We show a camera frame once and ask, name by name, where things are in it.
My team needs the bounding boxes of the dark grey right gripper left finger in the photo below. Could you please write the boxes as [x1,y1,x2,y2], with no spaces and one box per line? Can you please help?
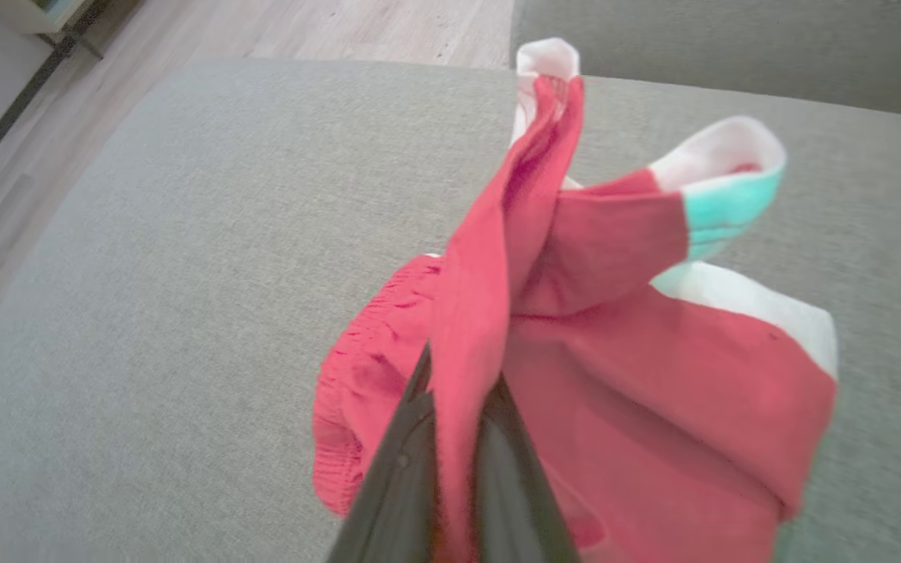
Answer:
[328,344,438,563]

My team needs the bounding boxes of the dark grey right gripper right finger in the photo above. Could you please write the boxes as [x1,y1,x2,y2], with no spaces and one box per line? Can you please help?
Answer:
[472,375,580,563]

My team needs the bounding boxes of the red shorts with white hems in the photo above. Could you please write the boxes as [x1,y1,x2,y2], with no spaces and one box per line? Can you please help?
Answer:
[311,38,840,563]

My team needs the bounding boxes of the large grey sofa cushion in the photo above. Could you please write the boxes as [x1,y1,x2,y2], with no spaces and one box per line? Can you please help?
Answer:
[0,59,901,563]

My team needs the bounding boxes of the grey sofa back cushion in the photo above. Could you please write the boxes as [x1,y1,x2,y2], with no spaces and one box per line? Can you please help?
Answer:
[509,0,901,123]

